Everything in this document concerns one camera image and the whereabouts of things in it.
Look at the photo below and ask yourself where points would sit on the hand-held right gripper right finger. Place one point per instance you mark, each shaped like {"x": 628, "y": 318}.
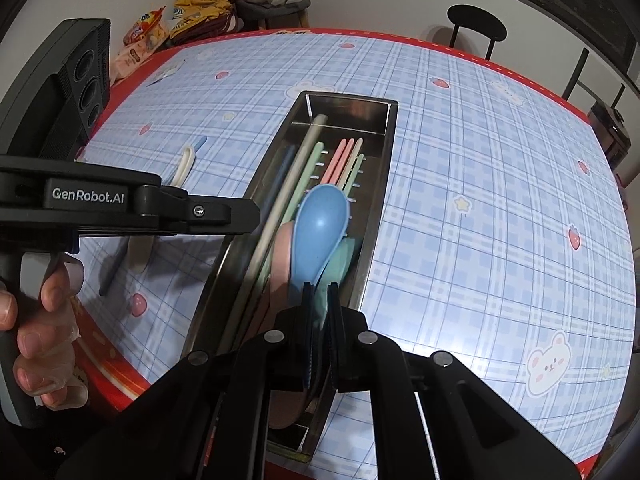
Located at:
{"x": 335, "y": 325}

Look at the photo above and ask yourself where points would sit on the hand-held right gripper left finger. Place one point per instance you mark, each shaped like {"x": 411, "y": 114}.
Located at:
{"x": 309, "y": 325}

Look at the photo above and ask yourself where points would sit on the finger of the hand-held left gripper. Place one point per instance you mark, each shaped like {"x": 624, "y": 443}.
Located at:
{"x": 225, "y": 215}

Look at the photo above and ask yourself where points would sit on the beige spoon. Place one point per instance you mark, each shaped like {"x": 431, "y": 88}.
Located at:
{"x": 184, "y": 165}

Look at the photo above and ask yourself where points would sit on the green spoon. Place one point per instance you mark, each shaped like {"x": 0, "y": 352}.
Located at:
{"x": 345, "y": 260}

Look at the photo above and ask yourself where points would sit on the pink spoon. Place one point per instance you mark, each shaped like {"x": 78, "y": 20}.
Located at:
{"x": 282, "y": 255}

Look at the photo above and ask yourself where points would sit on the blue chopstick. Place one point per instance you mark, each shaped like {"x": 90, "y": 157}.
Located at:
{"x": 285, "y": 170}
{"x": 107, "y": 277}

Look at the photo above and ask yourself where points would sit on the green chopstick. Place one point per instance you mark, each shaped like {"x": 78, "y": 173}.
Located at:
{"x": 306, "y": 175}
{"x": 315, "y": 165}

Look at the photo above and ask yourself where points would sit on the blue spoon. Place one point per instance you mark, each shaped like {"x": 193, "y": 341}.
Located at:
{"x": 320, "y": 230}

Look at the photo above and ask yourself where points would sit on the metal utensil tray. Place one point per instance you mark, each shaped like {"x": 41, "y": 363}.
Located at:
{"x": 367, "y": 220}

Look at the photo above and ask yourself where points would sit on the pink chopstick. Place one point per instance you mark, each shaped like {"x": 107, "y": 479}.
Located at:
{"x": 344, "y": 160}
{"x": 336, "y": 157}

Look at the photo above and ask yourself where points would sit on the person's left hand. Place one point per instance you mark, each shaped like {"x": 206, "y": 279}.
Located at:
{"x": 50, "y": 335}

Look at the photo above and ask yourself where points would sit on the orange snack bag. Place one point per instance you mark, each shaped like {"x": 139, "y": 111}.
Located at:
{"x": 147, "y": 27}

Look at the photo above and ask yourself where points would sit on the blue plaid tablecloth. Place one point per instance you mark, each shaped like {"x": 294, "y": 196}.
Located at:
{"x": 475, "y": 210}

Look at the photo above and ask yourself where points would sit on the yellow clothes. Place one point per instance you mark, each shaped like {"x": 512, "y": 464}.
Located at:
{"x": 200, "y": 15}

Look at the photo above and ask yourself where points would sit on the dark red clothes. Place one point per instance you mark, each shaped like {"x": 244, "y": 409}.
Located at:
{"x": 235, "y": 5}

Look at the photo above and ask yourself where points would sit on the wooden stool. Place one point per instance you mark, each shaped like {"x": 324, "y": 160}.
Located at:
{"x": 275, "y": 10}

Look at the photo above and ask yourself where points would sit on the black chair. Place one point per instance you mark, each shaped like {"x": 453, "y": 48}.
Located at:
{"x": 475, "y": 20}

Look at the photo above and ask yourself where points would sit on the black metal rack frame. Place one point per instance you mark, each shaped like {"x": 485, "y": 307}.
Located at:
{"x": 580, "y": 67}

